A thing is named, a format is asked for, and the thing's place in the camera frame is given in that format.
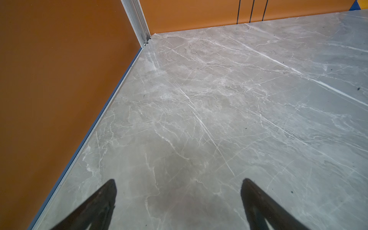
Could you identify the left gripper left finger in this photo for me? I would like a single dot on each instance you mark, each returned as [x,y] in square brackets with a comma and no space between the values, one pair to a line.
[95,213]

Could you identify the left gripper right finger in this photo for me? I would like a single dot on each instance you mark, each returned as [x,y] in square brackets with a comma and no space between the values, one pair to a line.
[261,210]

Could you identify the left aluminium corner post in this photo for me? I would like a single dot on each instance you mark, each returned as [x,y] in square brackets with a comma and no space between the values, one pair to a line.
[137,19]

